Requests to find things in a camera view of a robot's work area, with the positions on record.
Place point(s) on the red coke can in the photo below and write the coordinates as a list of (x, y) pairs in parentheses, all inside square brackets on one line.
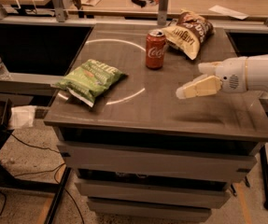
[(155, 46)]

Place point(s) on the brown card on desk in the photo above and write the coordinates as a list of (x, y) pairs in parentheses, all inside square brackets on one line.
[(90, 3)]

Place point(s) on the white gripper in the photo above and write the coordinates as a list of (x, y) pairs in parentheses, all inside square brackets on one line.
[(232, 74)]

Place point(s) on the white crumpled paper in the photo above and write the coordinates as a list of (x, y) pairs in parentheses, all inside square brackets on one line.
[(22, 117)]

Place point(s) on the black stand on left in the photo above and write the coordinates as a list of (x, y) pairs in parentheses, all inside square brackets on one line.
[(7, 180)]

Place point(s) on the green chip bag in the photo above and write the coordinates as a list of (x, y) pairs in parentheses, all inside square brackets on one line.
[(90, 80)]

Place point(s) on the grey drawer cabinet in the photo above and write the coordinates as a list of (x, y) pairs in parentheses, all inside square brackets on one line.
[(141, 151)]

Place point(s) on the brown and cream chip bag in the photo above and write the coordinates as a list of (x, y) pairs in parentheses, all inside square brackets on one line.
[(189, 33)]

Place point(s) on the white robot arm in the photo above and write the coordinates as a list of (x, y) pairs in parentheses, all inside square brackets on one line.
[(256, 73)]

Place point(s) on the white paper sheet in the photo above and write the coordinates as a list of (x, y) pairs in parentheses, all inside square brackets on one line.
[(228, 12)]

